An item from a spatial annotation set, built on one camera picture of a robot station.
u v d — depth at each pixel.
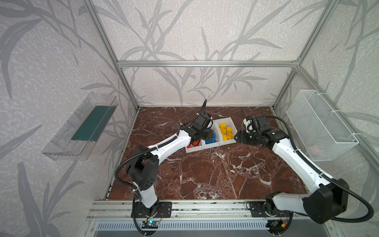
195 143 0.98
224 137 0.98
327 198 0.39
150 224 0.71
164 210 0.74
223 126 1.06
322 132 0.63
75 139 0.63
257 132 0.60
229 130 1.02
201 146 0.93
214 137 1.01
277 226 0.74
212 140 0.97
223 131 1.03
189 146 0.93
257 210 0.73
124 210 0.75
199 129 0.66
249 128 0.70
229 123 1.05
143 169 0.46
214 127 1.02
